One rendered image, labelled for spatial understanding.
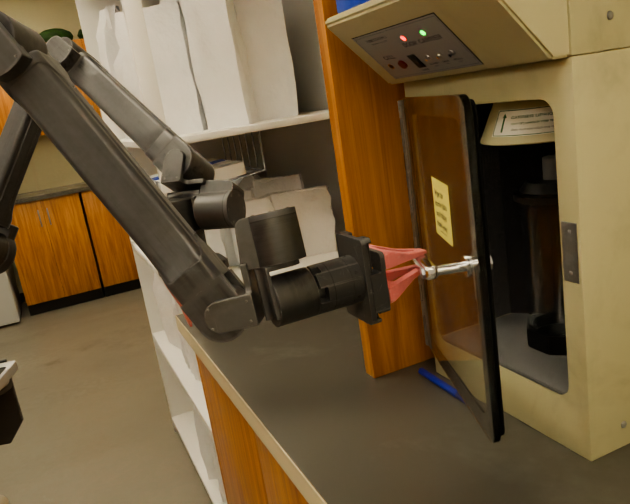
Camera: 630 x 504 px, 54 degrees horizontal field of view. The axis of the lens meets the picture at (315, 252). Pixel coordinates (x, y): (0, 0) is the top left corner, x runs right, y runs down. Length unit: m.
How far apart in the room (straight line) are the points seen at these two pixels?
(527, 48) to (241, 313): 0.40
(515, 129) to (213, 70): 1.19
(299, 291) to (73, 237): 4.94
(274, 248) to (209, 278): 0.08
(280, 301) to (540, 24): 0.38
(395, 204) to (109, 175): 0.49
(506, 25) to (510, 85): 0.12
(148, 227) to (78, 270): 4.93
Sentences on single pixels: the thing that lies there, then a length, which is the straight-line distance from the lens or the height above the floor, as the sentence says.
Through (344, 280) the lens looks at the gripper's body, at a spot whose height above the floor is 1.21.
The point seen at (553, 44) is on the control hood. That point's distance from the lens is 0.69.
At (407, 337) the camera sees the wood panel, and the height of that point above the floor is 0.99.
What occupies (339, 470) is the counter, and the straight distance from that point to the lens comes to 0.85.
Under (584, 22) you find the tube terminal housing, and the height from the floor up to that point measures 1.44.
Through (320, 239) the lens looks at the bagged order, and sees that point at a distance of 1.97.
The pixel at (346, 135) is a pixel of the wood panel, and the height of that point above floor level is 1.35.
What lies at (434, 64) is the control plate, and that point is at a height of 1.43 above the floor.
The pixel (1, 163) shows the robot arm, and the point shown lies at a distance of 1.27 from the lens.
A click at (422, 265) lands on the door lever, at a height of 1.21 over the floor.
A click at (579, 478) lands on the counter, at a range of 0.82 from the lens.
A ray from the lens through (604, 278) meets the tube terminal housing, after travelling 0.77.
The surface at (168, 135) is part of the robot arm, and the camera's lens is 1.02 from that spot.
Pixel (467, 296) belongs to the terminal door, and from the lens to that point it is 0.74.
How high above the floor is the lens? 1.41
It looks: 14 degrees down
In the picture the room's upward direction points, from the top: 9 degrees counter-clockwise
